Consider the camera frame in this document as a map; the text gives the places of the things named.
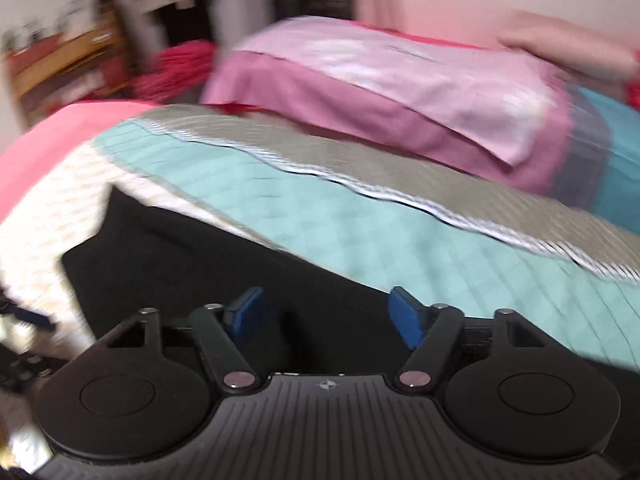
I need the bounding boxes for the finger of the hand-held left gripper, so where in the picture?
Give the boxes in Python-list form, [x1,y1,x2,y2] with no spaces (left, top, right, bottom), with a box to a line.
[0,290,56,334]

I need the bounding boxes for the teal and beige patterned quilt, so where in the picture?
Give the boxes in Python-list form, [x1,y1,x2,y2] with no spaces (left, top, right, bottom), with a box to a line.
[0,104,640,377]

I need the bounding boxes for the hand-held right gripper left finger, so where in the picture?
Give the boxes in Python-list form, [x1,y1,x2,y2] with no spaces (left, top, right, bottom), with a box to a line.
[106,286,264,393]

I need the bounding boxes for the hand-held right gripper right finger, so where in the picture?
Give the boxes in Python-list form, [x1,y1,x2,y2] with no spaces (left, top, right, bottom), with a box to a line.
[389,285,549,392]

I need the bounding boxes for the stack of red clothes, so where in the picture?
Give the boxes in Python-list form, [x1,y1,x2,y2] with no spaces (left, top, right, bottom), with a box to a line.
[132,39,222,106]

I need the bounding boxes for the pink blanket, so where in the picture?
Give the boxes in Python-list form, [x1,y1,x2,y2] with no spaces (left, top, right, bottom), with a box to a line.
[0,100,162,222]

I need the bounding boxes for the black pants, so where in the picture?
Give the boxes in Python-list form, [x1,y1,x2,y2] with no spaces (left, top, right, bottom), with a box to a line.
[61,184,482,358]

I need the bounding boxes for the pink pillow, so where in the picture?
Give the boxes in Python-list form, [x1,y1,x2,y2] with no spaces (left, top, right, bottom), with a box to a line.
[497,10,640,82]

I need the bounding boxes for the blue and grey striped sheet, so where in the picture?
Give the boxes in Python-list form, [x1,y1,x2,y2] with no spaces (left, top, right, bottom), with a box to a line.
[564,84,640,237]

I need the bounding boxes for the wooden shelf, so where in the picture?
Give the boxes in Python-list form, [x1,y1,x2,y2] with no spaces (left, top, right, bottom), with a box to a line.
[4,4,132,117]

